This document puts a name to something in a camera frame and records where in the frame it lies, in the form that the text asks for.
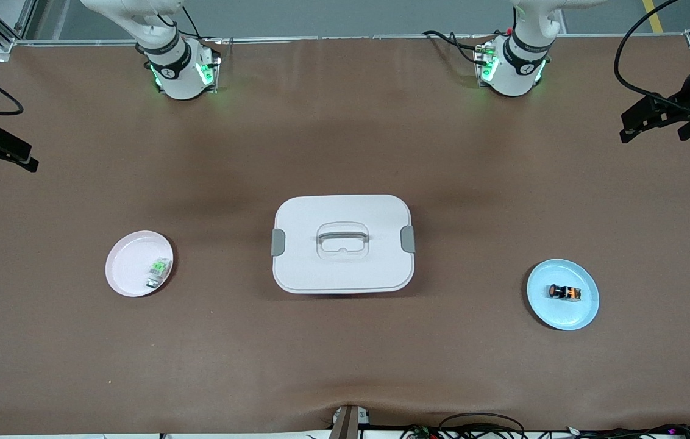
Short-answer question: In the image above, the pink round plate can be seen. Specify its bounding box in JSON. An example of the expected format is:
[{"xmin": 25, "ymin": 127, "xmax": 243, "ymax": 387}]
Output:
[{"xmin": 105, "ymin": 230, "xmax": 174, "ymax": 298}]

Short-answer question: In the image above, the light blue round plate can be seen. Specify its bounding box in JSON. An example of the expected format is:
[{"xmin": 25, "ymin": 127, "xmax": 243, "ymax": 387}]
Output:
[{"xmin": 526, "ymin": 259, "xmax": 600, "ymax": 332}]

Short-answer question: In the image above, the brown table mat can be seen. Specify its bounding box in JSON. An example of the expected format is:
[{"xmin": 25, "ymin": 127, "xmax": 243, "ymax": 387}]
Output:
[{"xmin": 0, "ymin": 35, "xmax": 690, "ymax": 437}]

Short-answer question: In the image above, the white lidded storage box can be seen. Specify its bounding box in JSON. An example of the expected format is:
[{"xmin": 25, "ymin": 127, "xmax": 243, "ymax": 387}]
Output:
[{"xmin": 271, "ymin": 194, "xmax": 417, "ymax": 295}]

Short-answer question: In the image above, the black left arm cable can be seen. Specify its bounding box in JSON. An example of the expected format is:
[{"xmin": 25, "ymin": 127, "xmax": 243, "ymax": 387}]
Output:
[{"xmin": 614, "ymin": 0, "xmax": 690, "ymax": 113}]

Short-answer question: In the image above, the green switch module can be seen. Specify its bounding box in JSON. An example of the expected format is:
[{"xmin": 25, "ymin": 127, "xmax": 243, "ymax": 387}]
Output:
[{"xmin": 146, "ymin": 259, "xmax": 171, "ymax": 289}]

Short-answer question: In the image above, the black base power cable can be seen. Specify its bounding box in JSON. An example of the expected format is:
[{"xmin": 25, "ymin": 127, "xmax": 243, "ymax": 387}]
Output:
[
  {"xmin": 165, "ymin": 6, "xmax": 224, "ymax": 43},
  {"xmin": 422, "ymin": 29, "xmax": 486, "ymax": 66}
]

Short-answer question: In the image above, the tangled black cable bundle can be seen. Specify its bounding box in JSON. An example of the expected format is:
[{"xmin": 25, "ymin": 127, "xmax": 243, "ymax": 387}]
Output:
[{"xmin": 564, "ymin": 424, "xmax": 690, "ymax": 439}]

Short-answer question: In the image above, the black looped cable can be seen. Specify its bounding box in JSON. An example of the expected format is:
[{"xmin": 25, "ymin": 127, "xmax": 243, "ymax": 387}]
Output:
[{"xmin": 439, "ymin": 413, "xmax": 525, "ymax": 439}]

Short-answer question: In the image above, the metal mounting post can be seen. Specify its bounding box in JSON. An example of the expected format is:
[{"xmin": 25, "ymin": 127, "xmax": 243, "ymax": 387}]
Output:
[{"xmin": 329, "ymin": 404, "xmax": 371, "ymax": 439}]

